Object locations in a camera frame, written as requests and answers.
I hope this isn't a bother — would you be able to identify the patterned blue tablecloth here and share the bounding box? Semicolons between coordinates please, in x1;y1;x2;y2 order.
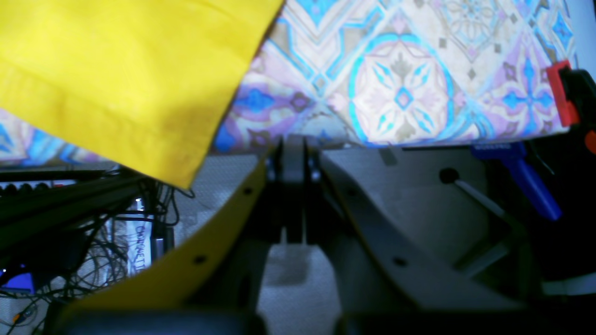
1;0;576;168

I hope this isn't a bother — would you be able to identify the yellow T-shirt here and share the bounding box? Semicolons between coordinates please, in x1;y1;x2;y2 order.
1;0;283;188

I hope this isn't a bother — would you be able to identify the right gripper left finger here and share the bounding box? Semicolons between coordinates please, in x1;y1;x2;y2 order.
56;135;304;335

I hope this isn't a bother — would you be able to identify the blue handled clamp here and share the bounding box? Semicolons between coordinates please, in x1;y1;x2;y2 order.
471;141;562;222

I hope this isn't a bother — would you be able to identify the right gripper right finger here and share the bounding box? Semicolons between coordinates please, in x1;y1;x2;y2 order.
305;140;526;322

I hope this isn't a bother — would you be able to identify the red black clamp upper left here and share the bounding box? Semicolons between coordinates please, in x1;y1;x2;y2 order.
546;60;596;154

